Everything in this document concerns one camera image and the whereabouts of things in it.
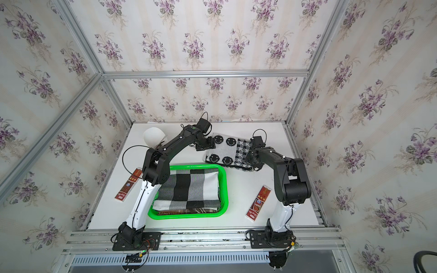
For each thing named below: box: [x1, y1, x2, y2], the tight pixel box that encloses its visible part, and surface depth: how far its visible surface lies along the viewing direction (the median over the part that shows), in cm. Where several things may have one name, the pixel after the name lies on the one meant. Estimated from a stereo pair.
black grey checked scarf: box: [152, 167, 222, 210], surface depth 84 cm
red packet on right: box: [245, 184, 272, 222], surface depth 85 cm
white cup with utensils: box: [143, 126, 168, 148], surface depth 97 cm
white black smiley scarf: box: [204, 133, 254, 171], surface depth 101 cm
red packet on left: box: [114, 167, 143, 202], surface depth 90 cm
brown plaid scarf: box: [157, 207, 220, 216], surface depth 77 cm
